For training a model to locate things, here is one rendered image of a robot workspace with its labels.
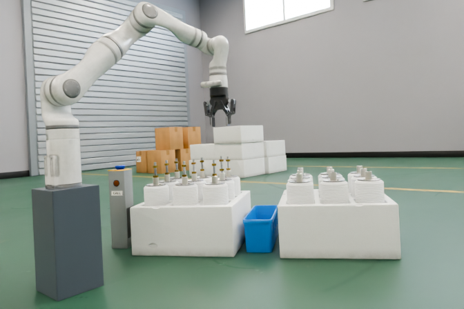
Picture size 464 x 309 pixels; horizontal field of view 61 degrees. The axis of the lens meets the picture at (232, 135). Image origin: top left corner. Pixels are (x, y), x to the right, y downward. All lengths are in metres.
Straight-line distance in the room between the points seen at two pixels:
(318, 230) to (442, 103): 4.97
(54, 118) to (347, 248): 1.00
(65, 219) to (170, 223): 0.42
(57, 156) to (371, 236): 1.00
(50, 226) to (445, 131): 5.58
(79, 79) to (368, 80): 5.66
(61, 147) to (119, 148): 5.87
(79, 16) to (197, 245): 5.95
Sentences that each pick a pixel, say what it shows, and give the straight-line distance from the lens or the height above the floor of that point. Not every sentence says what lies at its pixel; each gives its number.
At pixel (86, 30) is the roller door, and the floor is 2.31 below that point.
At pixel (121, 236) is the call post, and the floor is 0.05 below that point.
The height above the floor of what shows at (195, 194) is 0.21.
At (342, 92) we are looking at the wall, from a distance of 6.71.
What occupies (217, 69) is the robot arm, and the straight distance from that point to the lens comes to 1.57.
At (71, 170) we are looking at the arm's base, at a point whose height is 0.35.
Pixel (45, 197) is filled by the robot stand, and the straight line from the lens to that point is 1.22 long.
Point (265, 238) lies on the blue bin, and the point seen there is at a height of 0.05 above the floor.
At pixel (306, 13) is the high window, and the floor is 2.51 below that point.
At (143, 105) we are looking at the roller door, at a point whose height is 1.09.
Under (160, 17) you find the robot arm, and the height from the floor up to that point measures 0.86.
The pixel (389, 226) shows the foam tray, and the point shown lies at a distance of 1.40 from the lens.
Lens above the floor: 0.42
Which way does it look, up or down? level
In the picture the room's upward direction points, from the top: 3 degrees counter-clockwise
